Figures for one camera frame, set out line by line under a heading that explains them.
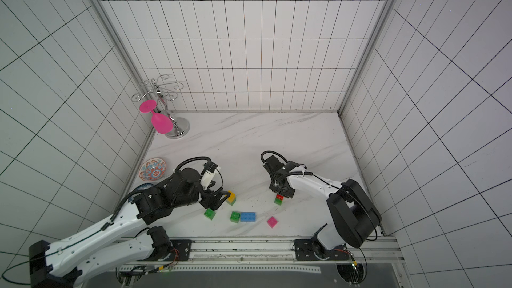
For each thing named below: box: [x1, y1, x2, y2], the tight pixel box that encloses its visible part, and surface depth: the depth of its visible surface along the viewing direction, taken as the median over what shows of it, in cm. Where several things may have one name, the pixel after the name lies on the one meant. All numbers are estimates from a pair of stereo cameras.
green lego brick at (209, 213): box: [204, 208, 216, 221], surface depth 81 cm
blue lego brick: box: [240, 212, 257, 222], surface depth 81 cm
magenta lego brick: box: [266, 216, 278, 229], surface depth 80 cm
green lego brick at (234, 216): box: [230, 210, 241, 224], surface depth 81 cm
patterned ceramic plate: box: [138, 157, 167, 182], surface depth 94 cm
